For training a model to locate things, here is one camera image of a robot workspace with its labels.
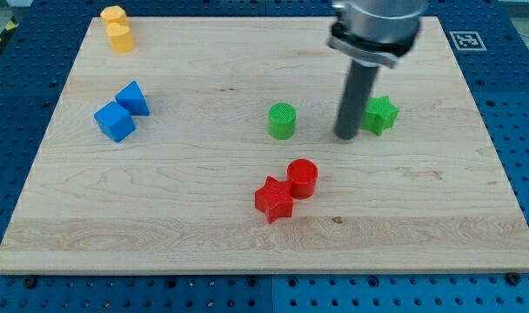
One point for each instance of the green star block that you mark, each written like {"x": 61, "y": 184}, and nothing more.
{"x": 380, "y": 114}

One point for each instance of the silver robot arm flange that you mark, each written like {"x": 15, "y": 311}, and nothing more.
{"x": 376, "y": 32}

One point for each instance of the red star block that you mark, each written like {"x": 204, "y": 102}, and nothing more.
{"x": 274, "y": 199}

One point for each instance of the red cylinder block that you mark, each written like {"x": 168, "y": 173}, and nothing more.
{"x": 303, "y": 175}

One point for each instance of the green cylinder block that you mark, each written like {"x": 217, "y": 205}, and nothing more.
{"x": 282, "y": 120}

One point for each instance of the wooden board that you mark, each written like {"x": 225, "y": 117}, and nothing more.
{"x": 176, "y": 196}

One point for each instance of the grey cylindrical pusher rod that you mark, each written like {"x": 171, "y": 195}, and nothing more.
{"x": 358, "y": 88}

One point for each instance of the blue triangle block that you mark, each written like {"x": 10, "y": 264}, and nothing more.
{"x": 132, "y": 99}

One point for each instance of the blue cube block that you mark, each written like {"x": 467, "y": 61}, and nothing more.
{"x": 115, "y": 121}

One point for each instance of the yellow heart block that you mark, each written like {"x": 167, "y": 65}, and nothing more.
{"x": 121, "y": 38}

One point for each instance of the yellow hexagon block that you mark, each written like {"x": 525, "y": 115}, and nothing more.
{"x": 113, "y": 14}

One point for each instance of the white fiducial marker tag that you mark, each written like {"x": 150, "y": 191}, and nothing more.
{"x": 465, "y": 40}

